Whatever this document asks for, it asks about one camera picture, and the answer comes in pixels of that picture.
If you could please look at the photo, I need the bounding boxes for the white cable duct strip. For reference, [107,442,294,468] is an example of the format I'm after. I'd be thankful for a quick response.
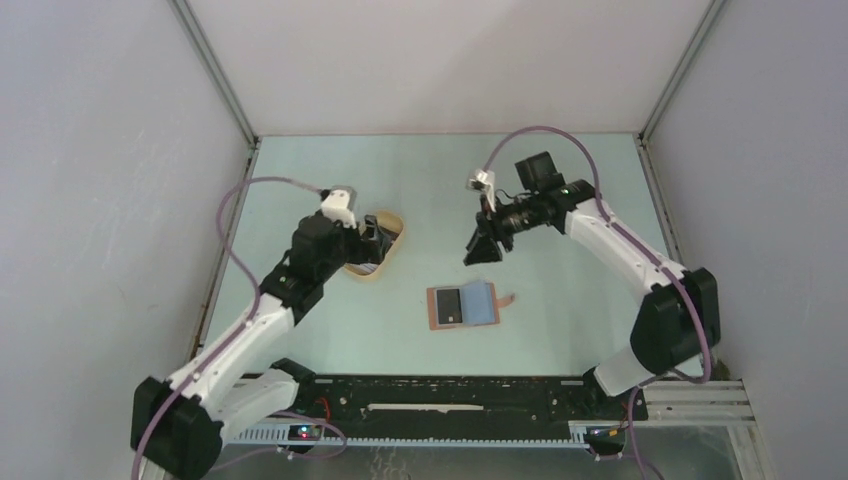
[224,422,588,448]

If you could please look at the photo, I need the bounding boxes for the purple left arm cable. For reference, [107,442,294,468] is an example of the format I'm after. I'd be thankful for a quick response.
[129,176,349,480]

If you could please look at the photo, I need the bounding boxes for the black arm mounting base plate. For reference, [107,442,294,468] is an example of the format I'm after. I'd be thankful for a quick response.
[290,375,648,439]

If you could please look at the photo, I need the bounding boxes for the pink leather card holder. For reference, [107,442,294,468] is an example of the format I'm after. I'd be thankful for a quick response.
[426,280,516,331]

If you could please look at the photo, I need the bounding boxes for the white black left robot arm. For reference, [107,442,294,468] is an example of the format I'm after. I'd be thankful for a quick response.
[130,212,392,479]

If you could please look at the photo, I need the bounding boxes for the beige oval card tray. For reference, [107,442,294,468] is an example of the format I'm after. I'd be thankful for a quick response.
[344,210,405,282]

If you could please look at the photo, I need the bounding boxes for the silver VIP card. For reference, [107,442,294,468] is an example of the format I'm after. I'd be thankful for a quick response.
[347,263,379,276]

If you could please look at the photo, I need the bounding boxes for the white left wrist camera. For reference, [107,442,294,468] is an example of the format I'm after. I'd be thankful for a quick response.
[320,186,357,228]

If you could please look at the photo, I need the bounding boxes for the black card in holder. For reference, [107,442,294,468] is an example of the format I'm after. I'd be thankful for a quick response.
[435,288,463,327]

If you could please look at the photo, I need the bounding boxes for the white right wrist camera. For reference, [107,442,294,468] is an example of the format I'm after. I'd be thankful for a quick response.
[466,169,496,212]

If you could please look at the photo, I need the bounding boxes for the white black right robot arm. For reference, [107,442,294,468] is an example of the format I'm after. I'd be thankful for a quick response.
[464,152,721,418]

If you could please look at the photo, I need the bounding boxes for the aluminium frame rail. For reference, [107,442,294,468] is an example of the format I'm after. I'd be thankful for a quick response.
[132,380,757,480]

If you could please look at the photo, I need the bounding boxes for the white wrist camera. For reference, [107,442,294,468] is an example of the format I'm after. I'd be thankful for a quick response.
[320,186,357,228]
[466,169,496,212]

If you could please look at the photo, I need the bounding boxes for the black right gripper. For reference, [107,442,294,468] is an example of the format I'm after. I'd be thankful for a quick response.
[463,194,539,267]

